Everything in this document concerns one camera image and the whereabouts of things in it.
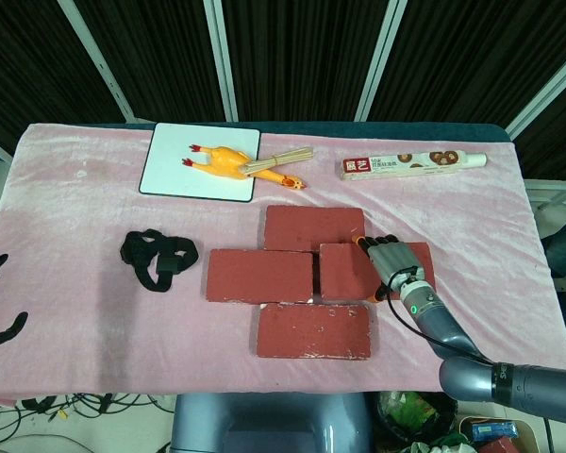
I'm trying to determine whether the bin with green bag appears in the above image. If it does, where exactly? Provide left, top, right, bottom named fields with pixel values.
left=375, top=390, right=458, bottom=453

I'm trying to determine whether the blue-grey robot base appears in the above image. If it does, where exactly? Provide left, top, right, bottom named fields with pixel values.
left=168, top=391, right=375, bottom=453

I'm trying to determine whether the black strap with buckle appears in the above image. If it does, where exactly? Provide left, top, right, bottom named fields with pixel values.
left=119, top=228, right=200, bottom=293

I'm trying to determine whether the blue packet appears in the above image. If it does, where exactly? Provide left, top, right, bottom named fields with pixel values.
left=470, top=421, right=520, bottom=441

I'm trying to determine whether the baking paper box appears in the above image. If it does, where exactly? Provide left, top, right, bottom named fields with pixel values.
left=340, top=149, right=489, bottom=182

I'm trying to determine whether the bundle of wooden sticks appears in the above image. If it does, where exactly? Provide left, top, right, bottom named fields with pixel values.
left=241, top=146, right=315, bottom=176

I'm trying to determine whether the yellow rubber chicken toy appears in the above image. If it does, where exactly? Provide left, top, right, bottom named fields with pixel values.
left=181, top=143, right=308, bottom=193

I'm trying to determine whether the pink velvet tablecloth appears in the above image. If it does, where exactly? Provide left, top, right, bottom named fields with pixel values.
left=0, top=123, right=566, bottom=408

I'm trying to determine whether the tangle of black cables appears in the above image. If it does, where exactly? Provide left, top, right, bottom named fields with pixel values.
left=0, top=392, right=175, bottom=453

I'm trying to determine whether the white board with black edge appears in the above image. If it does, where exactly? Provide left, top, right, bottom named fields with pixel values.
left=138, top=122, right=261, bottom=204

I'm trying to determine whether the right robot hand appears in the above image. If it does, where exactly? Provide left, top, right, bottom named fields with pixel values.
left=351, top=234, right=428, bottom=303

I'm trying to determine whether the metal rack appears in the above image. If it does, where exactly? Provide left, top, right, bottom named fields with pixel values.
left=524, top=178, right=566, bottom=213

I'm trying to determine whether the red brick with white chips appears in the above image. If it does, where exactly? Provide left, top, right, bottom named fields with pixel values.
left=255, top=302, right=374, bottom=361

